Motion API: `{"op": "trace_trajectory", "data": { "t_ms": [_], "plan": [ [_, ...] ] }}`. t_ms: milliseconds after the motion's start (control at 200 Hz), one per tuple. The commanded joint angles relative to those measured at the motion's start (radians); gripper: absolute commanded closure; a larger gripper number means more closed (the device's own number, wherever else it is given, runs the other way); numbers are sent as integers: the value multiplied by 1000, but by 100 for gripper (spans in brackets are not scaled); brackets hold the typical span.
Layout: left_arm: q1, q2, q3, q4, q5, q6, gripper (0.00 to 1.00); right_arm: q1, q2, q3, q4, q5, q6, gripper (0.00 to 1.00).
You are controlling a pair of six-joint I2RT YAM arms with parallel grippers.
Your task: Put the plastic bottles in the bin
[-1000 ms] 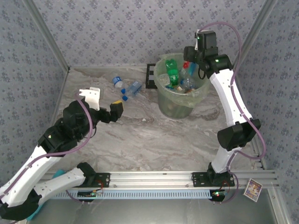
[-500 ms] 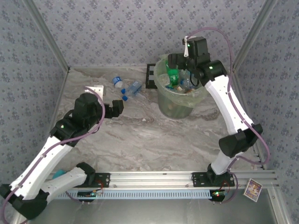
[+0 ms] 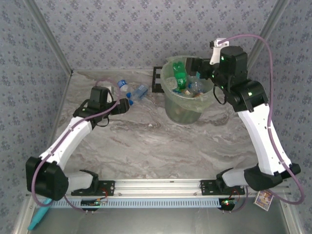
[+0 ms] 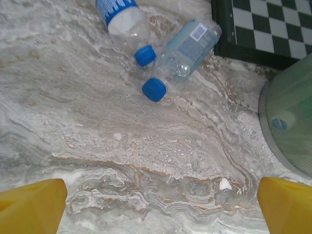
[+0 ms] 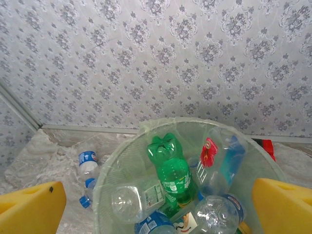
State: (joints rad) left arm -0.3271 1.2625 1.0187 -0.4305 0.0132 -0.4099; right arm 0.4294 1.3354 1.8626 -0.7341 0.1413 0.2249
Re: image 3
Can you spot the clear bottle purple red label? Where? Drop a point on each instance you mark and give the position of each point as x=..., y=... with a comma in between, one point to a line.
x=195, y=85

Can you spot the green soda bottle yellow cap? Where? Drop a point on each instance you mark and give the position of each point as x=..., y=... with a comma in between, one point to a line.
x=180, y=78

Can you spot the large clear bottle white cap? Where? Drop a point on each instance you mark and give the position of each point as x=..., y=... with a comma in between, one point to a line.
x=171, y=81

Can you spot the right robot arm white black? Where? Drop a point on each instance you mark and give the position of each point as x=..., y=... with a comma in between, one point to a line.
x=258, y=136

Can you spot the translucent green trash bin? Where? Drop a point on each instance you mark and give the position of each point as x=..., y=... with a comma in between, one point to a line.
x=182, y=114

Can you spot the stubby clear bottle blue label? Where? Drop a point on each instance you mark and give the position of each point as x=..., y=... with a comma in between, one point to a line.
x=122, y=84

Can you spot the soda water bottle blue cap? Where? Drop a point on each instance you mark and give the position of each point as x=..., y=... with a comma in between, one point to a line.
x=141, y=91

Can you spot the grey metal shelf sheet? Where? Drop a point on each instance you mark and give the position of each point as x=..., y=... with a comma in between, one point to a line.
x=158, y=221

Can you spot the teal marker pen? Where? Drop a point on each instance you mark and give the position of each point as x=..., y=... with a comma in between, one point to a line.
x=36, y=219

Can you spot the small printed card box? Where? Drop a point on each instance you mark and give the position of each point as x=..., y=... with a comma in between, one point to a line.
x=263, y=201

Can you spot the aluminium table back rail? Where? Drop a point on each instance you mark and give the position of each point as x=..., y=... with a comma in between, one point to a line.
x=109, y=70

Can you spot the aluminium table side rail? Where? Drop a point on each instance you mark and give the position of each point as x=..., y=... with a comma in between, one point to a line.
x=64, y=96

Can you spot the black slotted bracket plate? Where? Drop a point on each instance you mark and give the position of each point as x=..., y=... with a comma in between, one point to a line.
x=156, y=80

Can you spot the aluminium frame post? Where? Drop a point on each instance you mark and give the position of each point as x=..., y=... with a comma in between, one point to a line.
x=272, y=23
x=50, y=36

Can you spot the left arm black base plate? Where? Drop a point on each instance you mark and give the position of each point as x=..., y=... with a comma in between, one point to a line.
x=108, y=187

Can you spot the aluminium mounting rail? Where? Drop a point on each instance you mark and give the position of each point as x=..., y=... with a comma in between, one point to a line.
x=156, y=186

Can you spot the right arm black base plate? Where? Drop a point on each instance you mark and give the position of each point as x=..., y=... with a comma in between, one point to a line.
x=207, y=187

